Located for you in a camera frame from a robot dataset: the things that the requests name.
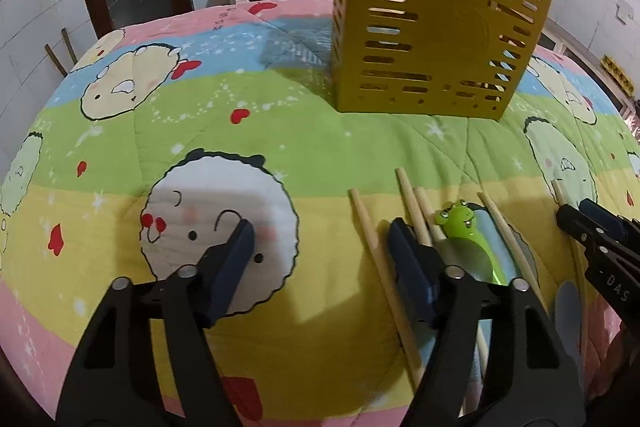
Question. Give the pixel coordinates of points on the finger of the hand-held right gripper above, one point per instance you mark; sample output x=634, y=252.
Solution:
x=607, y=219
x=600, y=267

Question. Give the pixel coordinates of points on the white wall socket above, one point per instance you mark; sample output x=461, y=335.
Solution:
x=625, y=12

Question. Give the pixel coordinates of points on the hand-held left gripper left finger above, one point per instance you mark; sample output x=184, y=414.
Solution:
x=235, y=257

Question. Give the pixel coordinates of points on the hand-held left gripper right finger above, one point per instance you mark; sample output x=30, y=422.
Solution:
x=410, y=262

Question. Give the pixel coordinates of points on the yellow egg carton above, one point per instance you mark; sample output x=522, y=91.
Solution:
x=619, y=74

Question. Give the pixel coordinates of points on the gold perforated utensil holder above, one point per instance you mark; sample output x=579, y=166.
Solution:
x=425, y=32

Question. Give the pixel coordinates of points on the cartoon printed blanket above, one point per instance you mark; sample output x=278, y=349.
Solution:
x=300, y=147

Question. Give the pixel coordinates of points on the wooden stick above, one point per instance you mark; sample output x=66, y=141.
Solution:
x=55, y=59
x=70, y=44

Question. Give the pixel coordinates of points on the green frog spoon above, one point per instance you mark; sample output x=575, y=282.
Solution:
x=460, y=219

